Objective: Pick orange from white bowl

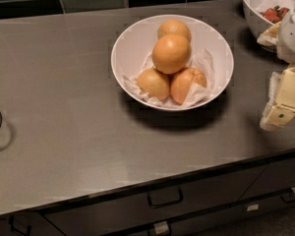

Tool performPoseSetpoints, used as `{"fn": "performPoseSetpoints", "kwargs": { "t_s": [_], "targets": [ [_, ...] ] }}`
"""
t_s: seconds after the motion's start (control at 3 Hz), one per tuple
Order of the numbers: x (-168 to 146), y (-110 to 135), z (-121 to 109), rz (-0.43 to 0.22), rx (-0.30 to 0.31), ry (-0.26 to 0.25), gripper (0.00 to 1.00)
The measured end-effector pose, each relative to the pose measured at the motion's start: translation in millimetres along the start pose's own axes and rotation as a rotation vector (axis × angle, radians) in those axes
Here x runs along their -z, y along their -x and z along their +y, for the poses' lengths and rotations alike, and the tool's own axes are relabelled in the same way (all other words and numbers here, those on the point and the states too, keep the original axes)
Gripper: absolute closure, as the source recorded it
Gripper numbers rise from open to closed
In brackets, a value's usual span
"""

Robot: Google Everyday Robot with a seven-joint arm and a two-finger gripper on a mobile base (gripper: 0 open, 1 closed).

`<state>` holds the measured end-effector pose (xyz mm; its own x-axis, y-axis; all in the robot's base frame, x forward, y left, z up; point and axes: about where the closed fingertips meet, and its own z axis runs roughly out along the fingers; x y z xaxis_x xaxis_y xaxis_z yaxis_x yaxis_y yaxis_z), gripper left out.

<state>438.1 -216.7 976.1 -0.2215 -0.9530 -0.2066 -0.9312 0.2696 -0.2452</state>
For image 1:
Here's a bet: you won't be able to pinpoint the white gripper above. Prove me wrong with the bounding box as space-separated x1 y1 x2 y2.
257 4 295 131

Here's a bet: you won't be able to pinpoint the orange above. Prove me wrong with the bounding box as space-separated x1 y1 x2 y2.
151 34 191 75
157 20 192 41
170 67 207 104
137 68 170 101

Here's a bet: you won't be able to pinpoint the white bowl with strawberries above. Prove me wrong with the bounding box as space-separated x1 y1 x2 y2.
243 0 295 52

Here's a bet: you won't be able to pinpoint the white bowl with oranges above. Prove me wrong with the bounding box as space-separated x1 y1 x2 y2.
111 15 234 110

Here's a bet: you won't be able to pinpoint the red strawberries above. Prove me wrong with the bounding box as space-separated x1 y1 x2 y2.
261 6 289 24

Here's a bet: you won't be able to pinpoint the white paper liner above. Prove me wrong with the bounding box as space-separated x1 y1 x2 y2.
123 49 214 110

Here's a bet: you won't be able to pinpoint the lower drawer with label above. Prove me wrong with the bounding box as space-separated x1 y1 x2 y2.
104 187 295 236

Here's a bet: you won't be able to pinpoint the right drawer with handle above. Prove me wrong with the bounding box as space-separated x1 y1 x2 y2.
241 156 295 200

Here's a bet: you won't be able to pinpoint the drawer with handle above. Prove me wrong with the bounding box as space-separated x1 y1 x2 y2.
47 166 263 236
0 212 65 236
241 156 295 200

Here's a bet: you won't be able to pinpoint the middle drawer with handle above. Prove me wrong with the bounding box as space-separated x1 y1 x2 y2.
47 166 263 236

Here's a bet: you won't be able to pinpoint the left drawer with handle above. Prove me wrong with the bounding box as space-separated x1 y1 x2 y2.
0 212 65 236

